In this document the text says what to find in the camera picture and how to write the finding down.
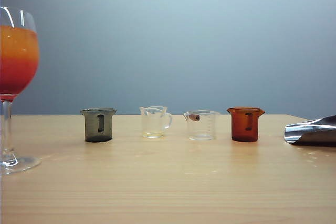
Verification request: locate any amber measuring cup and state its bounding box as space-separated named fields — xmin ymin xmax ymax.
xmin=226 ymin=106 xmax=266 ymax=143

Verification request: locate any clear graduated measuring cup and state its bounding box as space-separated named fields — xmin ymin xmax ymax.
xmin=183 ymin=110 xmax=221 ymax=141

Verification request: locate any smoky grey measuring cup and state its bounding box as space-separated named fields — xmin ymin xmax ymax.
xmin=80 ymin=107 xmax=117 ymax=143

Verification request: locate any shiny metal scoop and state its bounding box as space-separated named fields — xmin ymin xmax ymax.
xmin=284 ymin=115 xmax=336 ymax=147

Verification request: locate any stemmed wine glass with juice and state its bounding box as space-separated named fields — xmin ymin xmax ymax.
xmin=0 ymin=6 xmax=43 ymax=175

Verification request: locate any clear measuring cup with handle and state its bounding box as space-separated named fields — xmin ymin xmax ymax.
xmin=139 ymin=105 xmax=174 ymax=139

